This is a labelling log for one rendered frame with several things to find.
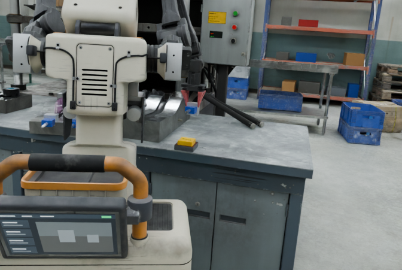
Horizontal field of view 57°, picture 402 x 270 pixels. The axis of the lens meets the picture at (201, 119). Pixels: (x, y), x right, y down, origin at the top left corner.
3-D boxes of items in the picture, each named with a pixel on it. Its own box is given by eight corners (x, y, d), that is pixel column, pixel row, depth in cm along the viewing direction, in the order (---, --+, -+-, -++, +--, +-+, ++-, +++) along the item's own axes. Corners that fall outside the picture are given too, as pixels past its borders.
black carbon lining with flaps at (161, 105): (151, 121, 162) (152, 100, 160) (117, 117, 166) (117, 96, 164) (175, 107, 195) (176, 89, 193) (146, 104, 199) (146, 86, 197)
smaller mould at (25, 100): (6, 114, 188) (5, 100, 186) (-19, 110, 191) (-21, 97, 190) (32, 106, 207) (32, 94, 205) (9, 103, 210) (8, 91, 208)
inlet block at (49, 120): (48, 133, 150) (48, 120, 148) (35, 133, 149) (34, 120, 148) (58, 126, 162) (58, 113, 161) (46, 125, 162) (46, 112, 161)
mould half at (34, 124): (91, 136, 160) (91, 111, 157) (29, 133, 158) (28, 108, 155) (112, 111, 208) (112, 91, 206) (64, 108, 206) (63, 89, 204)
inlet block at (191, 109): (191, 119, 155) (192, 106, 154) (179, 118, 156) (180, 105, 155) (199, 114, 167) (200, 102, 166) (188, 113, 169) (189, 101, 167)
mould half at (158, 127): (158, 142, 157) (160, 111, 154) (102, 135, 163) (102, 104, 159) (190, 118, 204) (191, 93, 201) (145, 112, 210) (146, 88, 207)
